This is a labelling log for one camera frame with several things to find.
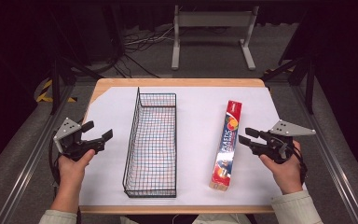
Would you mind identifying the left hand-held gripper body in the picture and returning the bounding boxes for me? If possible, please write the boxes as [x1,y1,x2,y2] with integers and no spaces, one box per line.
[53,117,106,162]

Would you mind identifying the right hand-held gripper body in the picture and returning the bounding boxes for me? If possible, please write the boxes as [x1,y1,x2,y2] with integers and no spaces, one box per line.
[252,119,317,165]

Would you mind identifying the red plastic wrap box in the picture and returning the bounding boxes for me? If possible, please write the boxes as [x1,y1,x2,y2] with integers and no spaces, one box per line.
[209,99,243,191]

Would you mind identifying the dark wire basket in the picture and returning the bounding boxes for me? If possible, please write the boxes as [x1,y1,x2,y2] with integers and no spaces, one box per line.
[122,86,178,199]

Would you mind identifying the person's left hand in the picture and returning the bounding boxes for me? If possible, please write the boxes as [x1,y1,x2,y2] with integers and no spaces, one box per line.
[57,148,96,189]

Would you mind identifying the person's right hand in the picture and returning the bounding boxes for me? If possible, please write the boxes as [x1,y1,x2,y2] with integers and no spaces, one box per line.
[258,140,304,196]

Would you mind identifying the white paper sheet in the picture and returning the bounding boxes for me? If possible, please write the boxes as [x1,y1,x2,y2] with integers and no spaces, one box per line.
[78,86,308,207]

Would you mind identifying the yellow black hazard tape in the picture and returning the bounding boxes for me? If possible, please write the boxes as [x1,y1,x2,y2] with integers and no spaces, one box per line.
[35,78,77,104]

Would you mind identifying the black tripod stand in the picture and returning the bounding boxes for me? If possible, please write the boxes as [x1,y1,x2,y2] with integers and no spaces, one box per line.
[45,54,104,116]
[261,54,318,116]

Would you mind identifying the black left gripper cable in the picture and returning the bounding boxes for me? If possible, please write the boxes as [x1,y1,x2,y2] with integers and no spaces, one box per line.
[48,138,61,189]

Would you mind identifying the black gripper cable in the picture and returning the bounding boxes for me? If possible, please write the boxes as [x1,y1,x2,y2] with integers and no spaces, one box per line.
[48,138,61,189]
[291,145,310,185]

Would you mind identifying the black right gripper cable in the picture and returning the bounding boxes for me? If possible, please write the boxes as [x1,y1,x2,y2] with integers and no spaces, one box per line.
[291,145,310,185]

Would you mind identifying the aluminium floor rail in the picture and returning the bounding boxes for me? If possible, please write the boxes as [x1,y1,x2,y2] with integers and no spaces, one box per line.
[292,83,358,224]
[0,83,76,224]

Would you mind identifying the bundle of floor cables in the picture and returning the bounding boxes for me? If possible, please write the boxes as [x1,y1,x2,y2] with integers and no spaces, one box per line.
[113,24,176,79]

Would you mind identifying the white metal stand frame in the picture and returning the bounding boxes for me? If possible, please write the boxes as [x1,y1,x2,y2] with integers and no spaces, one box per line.
[171,5,260,71]

